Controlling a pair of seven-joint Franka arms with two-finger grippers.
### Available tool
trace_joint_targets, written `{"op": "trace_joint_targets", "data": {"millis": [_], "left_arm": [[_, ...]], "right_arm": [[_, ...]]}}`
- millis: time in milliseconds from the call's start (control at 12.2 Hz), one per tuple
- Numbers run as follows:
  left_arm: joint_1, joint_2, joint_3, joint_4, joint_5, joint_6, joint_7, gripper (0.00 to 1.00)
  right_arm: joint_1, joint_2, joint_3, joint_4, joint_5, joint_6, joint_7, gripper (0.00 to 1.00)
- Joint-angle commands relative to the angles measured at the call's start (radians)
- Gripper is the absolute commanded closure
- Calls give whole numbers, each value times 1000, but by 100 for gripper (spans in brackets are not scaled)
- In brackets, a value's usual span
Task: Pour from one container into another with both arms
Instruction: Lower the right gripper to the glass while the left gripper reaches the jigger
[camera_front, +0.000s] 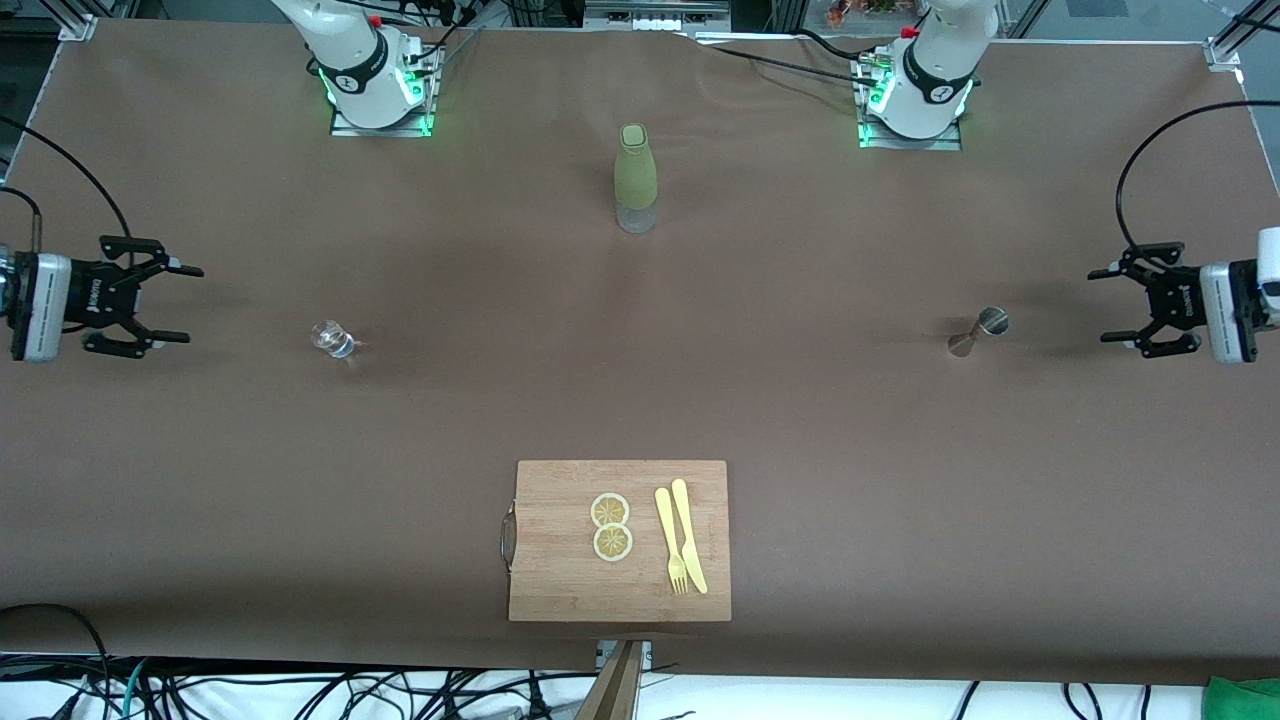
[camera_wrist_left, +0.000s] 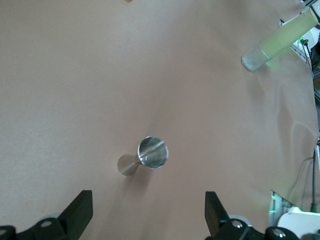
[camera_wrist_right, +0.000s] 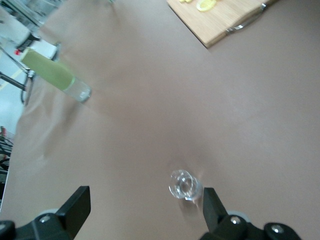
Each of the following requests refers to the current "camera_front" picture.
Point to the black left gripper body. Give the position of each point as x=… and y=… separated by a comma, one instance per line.
x=1178, y=297

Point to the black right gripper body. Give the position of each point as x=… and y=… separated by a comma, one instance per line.
x=92, y=297

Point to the steel double jigger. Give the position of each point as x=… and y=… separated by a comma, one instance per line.
x=992, y=322

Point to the clear glass beaker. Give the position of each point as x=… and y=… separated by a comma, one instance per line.
x=330, y=337

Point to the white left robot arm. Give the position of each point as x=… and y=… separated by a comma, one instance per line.
x=940, y=60

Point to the brown table cover sheet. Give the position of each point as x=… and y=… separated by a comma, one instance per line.
x=300, y=500

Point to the green cloth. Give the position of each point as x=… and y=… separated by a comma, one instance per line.
x=1245, y=700

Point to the wooden cutting board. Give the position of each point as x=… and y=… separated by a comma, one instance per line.
x=560, y=580

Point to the green sleeved glass bottle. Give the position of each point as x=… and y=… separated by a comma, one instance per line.
x=636, y=170

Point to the yellow plastic knife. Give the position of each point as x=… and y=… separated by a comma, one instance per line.
x=690, y=540

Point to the lemon slice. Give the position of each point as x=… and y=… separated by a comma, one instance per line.
x=610, y=506
x=613, y=544

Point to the yellow plastic fork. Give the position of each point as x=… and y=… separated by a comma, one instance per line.
x=666, y=520

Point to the grey power strip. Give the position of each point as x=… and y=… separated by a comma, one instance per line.
x=655, y=12

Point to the aluminium profile frame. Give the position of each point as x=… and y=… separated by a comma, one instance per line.
x=80, y=28

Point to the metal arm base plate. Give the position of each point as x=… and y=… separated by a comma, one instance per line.
x=380, y=131
x=910, y=144

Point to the metal post bracket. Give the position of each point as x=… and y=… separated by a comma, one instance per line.
x=646, y=652

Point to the wooden post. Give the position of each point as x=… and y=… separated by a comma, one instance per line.
x=615, y=690

